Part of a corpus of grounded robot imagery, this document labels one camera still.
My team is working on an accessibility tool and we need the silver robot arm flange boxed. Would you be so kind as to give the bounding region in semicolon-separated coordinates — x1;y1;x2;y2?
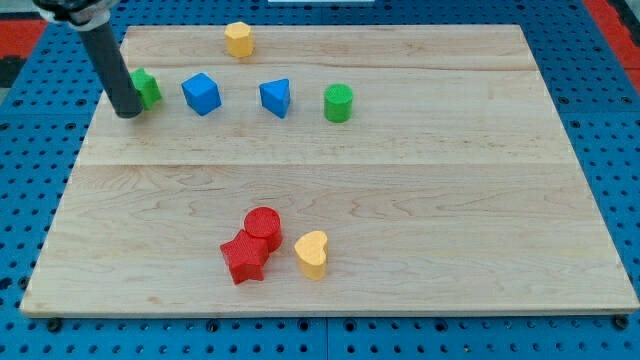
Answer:
33;0;119;31

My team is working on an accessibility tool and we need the yellow hexagon block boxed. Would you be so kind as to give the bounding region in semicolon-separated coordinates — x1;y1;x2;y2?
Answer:
224;22;254;58

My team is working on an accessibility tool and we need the light wooden board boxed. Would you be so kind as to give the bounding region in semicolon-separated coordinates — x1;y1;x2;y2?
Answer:
21;25;639;318

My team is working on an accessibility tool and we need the yellow heart block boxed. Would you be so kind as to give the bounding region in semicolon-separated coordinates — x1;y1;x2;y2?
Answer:
294;230;328;280

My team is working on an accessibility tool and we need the red cylinder block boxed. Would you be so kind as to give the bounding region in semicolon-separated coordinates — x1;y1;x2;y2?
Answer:
244;207;283;252

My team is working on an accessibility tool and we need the green cylinder block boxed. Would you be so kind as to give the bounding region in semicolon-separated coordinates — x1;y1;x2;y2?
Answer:
324;83;354;123

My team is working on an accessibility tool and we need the blue triangle block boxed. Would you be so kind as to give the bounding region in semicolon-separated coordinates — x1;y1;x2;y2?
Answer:
259;78;291;119

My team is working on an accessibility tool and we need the red star block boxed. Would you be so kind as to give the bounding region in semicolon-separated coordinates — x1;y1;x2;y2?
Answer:
220;229;270;285

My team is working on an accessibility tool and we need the blue cube block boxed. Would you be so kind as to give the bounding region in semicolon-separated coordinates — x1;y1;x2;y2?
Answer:
181;73;222;116

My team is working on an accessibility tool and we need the green star block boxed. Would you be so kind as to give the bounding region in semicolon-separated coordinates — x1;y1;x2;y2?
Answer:
130;68;162;110

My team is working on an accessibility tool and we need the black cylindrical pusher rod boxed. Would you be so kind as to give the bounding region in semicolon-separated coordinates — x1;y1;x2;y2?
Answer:
79;23;143;119

